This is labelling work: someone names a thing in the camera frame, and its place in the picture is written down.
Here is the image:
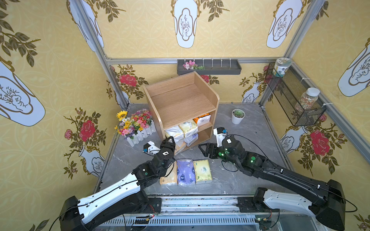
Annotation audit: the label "white floral tissue pack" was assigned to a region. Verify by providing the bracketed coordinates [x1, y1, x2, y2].
[165, 125, 185, 142]

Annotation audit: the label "metal base rail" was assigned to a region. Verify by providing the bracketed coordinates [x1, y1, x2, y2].
[99, 195, 327, 231]

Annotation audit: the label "black wire wall basket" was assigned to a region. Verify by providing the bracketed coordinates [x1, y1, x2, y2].
[266, 63, 326, 127]

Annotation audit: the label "artificial flowers white fence planter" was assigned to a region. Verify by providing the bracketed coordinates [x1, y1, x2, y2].
[115, 109, 156, 147]

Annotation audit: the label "orange tissue pack bottom shelf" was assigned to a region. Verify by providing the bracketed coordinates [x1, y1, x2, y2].
[174, 139, 186, 155]

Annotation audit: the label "wooden shelf unit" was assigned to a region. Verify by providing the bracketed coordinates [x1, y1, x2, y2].
[143, 72, 220, 150]

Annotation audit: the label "yellow green floral tissue pack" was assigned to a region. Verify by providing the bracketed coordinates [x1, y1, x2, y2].
[193, 159, 213, 184]

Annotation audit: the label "grey wall tray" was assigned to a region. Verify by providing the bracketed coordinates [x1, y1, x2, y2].
[177, 58, 242, 75]

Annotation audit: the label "small potted cactus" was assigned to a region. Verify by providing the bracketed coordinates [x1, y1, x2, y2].
[231, 109, 245, 125]

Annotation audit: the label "orange white tissue box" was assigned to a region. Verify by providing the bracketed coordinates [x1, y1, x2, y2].
[193, 113, 211, 126]

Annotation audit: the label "yellow floral middle tissue pack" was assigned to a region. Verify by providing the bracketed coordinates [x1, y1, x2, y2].
[179, 120, 198, 138]

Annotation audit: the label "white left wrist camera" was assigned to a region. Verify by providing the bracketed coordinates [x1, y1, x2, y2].
[143, 141, 160, 157]

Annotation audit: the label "purple Vinda tissue pack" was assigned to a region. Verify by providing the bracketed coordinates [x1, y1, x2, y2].
[177, 159, 196, 186]

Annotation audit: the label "pink flowers in tray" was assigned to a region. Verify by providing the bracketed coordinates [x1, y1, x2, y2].
[183, 60, 205, 70]

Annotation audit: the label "orange cream tissue pack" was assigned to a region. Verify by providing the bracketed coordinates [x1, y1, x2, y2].
[160, 161, 178, 186]

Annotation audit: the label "glass jar white lid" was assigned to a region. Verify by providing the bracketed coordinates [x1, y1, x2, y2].
[295, 88, 320, 112]

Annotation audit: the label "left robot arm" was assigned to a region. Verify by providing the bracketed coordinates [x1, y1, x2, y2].
[57, 137, 175, 231]

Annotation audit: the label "purple tissue pack bottom shelf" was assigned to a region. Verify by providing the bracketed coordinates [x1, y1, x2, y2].
[184, 133, 198, 147]

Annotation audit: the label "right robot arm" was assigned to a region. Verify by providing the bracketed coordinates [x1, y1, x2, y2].
[198, 134, 349, 231]

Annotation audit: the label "printed jar on basket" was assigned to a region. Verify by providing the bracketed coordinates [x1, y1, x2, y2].
[272, 57, 292, 77]

